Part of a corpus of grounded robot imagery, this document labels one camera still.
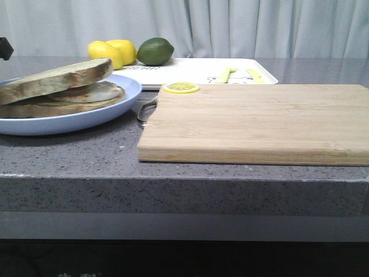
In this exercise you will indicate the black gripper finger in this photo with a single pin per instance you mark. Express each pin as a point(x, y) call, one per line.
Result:
point(6, 50)

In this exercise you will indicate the bread slice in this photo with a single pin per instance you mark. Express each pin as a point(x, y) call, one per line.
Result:
point(55, 80)
point(43, 106)

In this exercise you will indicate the blue round plate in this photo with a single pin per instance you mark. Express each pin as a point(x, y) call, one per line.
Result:
point(79, 121)

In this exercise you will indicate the white rectangular tray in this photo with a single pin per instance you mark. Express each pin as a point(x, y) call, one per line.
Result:
point(194, 70)

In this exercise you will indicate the front yellow lemon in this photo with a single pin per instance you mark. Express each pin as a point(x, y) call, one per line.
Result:
point(101, 49)

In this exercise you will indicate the yellow lemon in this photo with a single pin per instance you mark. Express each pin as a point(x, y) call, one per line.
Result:
point(101, 49)
point(127, 49)

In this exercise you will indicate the fried egg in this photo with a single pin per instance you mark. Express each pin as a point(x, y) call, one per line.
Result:
point(96, 92)

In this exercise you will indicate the rear yellow lemon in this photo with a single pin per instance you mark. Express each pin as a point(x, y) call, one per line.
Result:
point(127, 49)

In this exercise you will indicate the green lime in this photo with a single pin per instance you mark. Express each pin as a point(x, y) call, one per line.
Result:
point(155, 51)

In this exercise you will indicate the lemon slice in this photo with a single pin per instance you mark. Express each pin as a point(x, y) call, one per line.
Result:
point(181, 87)

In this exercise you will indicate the grey curtain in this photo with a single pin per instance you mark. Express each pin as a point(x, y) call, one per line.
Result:
point(201, 29)

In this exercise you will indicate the yellow plastic fork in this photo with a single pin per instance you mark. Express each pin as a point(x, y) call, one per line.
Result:
point(223, 77)

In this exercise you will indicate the yellow plastic knife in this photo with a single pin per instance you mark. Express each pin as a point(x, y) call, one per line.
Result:
point(256, 76)

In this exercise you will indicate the wooden cutting board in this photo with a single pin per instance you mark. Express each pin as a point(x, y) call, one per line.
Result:
point(289, 124)

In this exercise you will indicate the metal cutting board handle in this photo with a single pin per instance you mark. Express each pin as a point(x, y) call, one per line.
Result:
point(148, 104)

